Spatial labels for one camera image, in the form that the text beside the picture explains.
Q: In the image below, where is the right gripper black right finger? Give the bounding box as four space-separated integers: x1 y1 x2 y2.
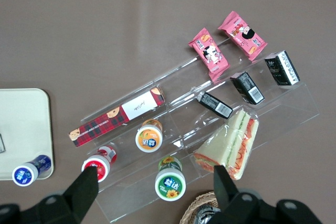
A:
213 165 265 224

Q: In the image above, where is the red lid gum bottle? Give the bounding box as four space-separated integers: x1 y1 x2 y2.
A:
81 144 118 183

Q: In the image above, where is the triangle sandwich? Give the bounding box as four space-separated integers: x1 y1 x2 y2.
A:
193 108 260 181

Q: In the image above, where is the oval wicker basket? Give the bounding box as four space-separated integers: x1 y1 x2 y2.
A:
179 191 224 224

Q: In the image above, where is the orange lid gum bottle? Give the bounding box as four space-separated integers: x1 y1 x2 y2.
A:
135 119 164 153

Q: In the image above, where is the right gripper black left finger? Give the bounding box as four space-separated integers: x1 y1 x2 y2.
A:
43 166 100 224

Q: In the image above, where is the green lid gum bottle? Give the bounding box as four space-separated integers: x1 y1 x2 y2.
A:
154 156 187 202

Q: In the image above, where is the pink snack packet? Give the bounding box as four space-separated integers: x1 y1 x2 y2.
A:
188 27 231 82
217 10 268 61

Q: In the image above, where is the black snack box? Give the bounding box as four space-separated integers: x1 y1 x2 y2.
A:
264 50 301 87
196 91 234 119
229 71 265 105

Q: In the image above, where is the red plaid cookie box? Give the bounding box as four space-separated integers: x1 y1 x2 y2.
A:
68 87 166 148

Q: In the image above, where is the blue lid gum bottle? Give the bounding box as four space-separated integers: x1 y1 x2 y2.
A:
12 155 53 187

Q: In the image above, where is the clear acrylic stepped shelf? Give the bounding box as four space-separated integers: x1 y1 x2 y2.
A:
78 36 320 223

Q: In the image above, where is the beige plastic tray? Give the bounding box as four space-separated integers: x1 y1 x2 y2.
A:
0 88 55 180

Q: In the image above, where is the silver foil container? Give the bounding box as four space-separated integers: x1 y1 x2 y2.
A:
195 204 221 224

